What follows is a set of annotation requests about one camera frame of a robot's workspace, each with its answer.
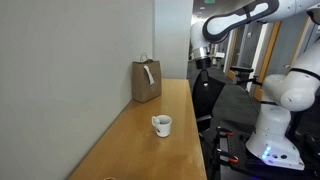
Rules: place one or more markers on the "black swivel chair armrest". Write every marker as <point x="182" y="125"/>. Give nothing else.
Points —
<point x="241" y="70"/>

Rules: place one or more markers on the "green exit sign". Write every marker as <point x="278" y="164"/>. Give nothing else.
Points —
<point x="209" y="1"/>

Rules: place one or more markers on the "wide wooden door frame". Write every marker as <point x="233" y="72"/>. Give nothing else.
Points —
<point x="270" y="53"/>

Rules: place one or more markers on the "black office chair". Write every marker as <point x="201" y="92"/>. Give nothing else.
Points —
<point x="206" y="100"/>

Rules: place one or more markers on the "brown paper bag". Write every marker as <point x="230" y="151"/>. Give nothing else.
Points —
<point x="141" y="88"/>

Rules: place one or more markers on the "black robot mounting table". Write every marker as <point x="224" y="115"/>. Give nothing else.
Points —
<point x="236" y="146"/>

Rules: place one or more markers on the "orange black clamp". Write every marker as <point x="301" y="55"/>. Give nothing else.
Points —
<point x="230" y="158"/>
<point x="226" y="132"/>

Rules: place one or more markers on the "white printed mug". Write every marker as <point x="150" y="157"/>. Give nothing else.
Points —
<point x="165" y="129"/>

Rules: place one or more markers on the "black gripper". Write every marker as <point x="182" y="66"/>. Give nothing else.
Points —
<point x="203" y="64"/>

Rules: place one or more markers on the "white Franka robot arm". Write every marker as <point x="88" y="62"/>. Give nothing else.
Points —
<point x="293" y="90"/>

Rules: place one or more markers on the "narrow wooden door frame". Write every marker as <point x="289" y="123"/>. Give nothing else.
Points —
<point x="232" y="56"/>

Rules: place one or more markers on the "white paper receipt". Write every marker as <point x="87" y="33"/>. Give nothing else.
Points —
<point x="149" y="75"/>

